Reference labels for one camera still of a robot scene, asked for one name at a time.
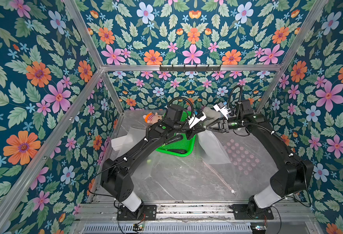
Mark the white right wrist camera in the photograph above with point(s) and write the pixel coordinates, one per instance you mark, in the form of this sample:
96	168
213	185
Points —
220	107

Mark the clear zip-top bag pink zipper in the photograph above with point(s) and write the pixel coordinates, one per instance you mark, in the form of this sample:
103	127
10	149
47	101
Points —
220	178

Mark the white teddy bear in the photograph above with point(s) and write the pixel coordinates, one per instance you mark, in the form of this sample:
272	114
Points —
211	114

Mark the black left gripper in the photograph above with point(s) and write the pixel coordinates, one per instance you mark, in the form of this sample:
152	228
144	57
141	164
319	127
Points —
197	127

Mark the cartoon doll head toy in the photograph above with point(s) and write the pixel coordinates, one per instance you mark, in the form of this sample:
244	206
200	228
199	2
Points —
152	118

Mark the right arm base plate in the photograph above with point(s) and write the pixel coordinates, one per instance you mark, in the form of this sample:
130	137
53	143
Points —
238	212

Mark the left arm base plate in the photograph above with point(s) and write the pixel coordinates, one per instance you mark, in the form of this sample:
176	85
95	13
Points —
144	212

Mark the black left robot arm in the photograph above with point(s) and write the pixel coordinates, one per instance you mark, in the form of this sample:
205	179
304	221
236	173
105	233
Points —
116	174

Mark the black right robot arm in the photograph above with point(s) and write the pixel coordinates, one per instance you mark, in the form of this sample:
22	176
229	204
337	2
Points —
294	173

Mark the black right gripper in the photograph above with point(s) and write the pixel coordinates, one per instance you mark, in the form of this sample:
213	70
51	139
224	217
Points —
223	126

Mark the green plastic basket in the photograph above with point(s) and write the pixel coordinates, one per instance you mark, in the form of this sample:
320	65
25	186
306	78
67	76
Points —
183	146

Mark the white plastic box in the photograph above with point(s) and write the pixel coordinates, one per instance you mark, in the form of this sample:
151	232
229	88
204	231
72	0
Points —
118	143

